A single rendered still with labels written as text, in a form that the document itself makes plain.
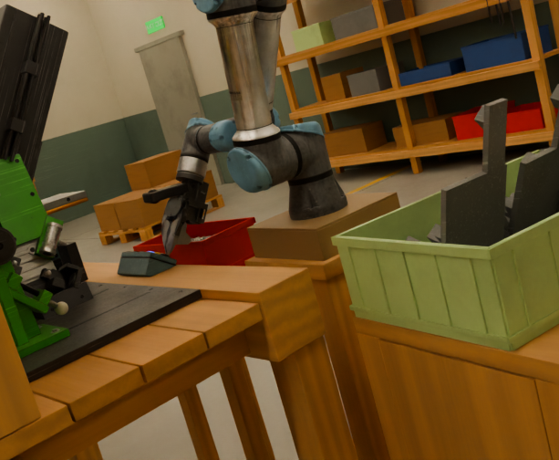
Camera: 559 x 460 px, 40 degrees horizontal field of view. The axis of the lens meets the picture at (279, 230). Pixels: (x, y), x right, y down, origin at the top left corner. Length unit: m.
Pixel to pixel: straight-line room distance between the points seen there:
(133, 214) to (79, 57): 4.71
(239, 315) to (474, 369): 0.45
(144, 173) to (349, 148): 2.30
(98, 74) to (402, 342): 11.13
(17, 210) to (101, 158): 10.26
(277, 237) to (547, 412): 0.88
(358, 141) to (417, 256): 6.69
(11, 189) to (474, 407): 1.17
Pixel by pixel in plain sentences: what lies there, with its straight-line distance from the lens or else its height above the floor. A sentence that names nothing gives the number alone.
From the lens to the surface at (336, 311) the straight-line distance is 1.78.
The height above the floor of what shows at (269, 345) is 0.79.
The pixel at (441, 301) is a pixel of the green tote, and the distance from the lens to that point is 1.31.
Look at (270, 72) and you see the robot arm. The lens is 1.92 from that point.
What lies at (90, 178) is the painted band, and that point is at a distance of 12.04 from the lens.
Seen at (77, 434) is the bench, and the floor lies 0.79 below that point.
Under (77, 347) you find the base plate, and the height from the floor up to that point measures 0.90.
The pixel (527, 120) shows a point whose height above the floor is 0.35.
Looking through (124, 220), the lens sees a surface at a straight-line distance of 8.17.
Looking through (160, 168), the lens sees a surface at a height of 0.62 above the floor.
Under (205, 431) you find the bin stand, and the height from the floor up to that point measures 0.30.
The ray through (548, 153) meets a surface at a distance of 1.44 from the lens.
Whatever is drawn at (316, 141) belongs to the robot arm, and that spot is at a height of 1.11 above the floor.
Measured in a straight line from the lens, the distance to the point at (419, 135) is 7.46.
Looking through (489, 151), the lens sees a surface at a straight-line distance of 1.31.
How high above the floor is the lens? 1.29
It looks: 11 degrees down
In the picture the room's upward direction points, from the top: 16 degrees counter-clockwise
